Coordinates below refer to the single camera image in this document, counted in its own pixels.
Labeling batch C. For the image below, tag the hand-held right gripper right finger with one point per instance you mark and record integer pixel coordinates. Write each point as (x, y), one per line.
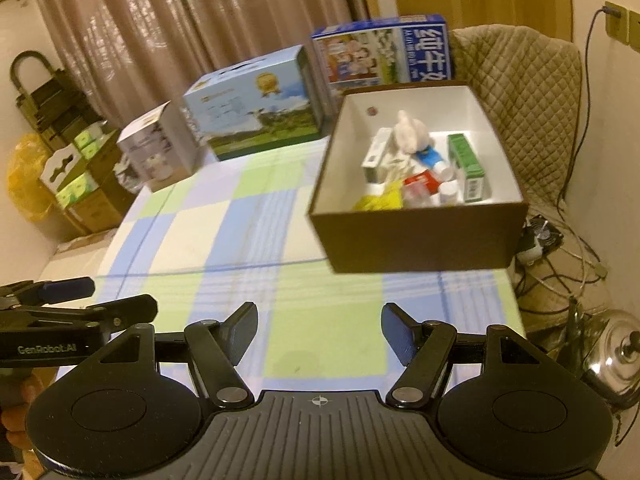
(400, 332)

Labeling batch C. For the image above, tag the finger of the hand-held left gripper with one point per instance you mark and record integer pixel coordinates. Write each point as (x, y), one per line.
(62, 289)
(125, 310)

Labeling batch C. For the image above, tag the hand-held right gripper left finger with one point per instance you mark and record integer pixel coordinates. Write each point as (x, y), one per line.
(240, 332)

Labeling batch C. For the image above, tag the brown cardboard box white inside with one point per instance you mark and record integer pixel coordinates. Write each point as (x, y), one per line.
(425, 240)

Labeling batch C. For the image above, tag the yellow packet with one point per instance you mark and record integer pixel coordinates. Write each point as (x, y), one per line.
(377, 200)

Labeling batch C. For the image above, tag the clear plastic case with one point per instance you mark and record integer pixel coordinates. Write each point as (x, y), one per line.
(416, 196)

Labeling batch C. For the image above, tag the white pill bottle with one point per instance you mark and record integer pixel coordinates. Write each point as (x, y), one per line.
(448, 192)

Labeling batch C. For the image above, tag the red snack packet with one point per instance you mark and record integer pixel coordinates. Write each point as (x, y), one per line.
(420, 180)

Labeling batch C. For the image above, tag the white blue tube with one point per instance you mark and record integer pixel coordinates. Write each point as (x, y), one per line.
(432, 159)

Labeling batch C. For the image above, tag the long white green box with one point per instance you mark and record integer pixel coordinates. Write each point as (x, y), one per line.
(377, 155)

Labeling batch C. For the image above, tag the green medicine box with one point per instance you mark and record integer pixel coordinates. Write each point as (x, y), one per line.
(467, 165)

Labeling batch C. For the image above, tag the person's left hand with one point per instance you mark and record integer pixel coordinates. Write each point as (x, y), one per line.
(20, 400)

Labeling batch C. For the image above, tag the brown cardboard carton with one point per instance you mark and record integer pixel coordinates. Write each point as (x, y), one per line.
(100, 205)

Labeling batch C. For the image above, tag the checked tablecloth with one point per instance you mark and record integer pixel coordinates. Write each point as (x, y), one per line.
(250, 240)

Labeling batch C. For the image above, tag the yellow plastic bag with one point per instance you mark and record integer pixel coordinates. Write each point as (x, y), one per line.
(25, 180)

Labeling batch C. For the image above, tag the white cutout cardboard holder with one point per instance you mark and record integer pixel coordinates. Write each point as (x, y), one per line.
(62, 167)

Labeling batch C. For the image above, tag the stack of green tissue packs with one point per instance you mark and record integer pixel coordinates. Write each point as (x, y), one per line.
(82, 165)

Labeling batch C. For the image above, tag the clear plastic bag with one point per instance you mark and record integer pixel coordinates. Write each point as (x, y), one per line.
(129, 175)

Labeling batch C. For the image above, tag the white power strip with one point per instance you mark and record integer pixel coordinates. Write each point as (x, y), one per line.
(529, 252)

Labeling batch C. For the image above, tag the white appliance box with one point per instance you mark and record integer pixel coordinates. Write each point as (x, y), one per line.
(155, 152)

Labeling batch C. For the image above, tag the small black fan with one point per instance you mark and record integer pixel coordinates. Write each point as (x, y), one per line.
(545, 231)

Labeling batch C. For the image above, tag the black folding trolley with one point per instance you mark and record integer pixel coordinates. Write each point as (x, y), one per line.
(47, 100)

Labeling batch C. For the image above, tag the stainless steel pot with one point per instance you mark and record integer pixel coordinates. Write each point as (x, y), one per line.
(617, 355)

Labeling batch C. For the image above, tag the light blue cow milk carton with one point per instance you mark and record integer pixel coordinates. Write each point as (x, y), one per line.
(250, 105)

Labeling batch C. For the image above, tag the beige quilted chair cover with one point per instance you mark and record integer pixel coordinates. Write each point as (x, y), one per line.
(525, 90)

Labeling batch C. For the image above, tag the blue cartoon milk carton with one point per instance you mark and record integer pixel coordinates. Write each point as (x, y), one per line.
(385, 52)

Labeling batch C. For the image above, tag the brown patterned curtain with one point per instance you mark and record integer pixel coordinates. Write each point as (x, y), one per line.
(175, 25)

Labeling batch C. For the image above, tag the wall socket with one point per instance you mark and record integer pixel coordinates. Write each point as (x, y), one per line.
(616, 21)

